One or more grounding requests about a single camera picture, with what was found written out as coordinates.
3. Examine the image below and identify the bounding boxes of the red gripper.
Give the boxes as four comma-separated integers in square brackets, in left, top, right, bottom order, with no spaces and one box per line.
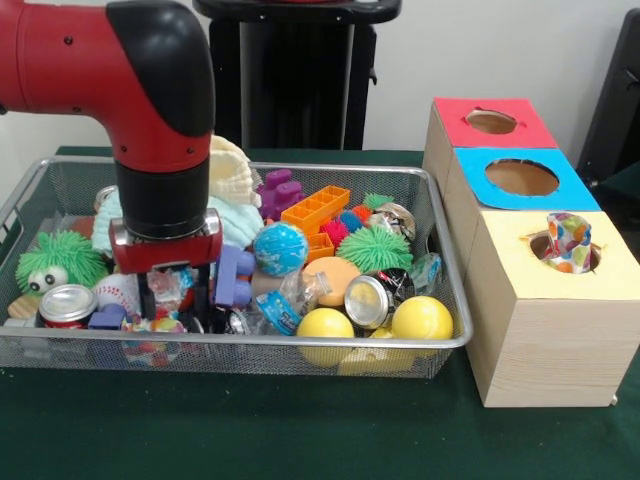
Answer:
[109,231,225,322]

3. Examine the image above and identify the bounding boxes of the polka dot cloth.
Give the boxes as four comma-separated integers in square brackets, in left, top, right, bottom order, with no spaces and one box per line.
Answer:
[121,299,190,335]
[542,212,595,275]

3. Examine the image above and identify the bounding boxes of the mint green cloth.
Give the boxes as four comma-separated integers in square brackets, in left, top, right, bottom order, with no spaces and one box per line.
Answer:
[92,192,265,251]

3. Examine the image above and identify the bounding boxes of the cream cloth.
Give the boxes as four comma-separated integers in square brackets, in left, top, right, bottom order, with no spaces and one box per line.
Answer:
[208,134,262,207]

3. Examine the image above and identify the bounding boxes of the silver mesh bin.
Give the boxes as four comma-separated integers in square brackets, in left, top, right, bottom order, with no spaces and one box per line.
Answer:
[0,155,474,379]

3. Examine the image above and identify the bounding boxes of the wooden three-hole box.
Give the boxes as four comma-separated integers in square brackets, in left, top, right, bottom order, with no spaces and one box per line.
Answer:
[422,97,640,407]

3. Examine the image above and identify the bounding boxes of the silver red soda can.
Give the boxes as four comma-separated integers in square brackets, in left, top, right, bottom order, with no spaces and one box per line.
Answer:
[38,283,100,330]

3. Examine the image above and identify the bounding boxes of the blue globe ball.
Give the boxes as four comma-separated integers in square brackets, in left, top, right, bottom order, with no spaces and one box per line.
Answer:
[253,223,310,277]

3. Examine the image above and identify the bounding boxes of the green spiky ball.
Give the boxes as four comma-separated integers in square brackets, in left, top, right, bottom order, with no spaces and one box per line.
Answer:
[335,225,415,275]
[15,230,110,296]

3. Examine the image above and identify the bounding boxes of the yellow ball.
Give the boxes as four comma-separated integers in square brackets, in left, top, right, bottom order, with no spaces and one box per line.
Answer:
[296,308,355,369]
[391,296,455,359]

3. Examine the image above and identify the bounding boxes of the orange building block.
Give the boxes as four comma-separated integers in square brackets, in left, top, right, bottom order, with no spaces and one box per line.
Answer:
[280,185,351,265]

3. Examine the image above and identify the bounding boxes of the dark green table cloth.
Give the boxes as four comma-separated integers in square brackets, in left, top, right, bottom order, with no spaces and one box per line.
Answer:
[0,144,640,480]

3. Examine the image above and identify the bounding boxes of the black soda can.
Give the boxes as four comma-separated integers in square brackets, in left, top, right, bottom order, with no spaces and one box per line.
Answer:
[343,268,416,331]

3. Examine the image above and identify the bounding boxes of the dark green side-table cloth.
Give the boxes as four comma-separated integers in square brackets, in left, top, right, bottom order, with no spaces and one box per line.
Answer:
[592,159,640,211]

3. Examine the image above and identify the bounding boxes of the black upright panel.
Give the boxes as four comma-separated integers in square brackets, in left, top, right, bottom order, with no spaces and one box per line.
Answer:
[577,7,640,174]

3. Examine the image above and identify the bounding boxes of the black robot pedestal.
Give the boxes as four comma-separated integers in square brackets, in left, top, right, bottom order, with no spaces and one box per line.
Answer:
[192,0,404,150]

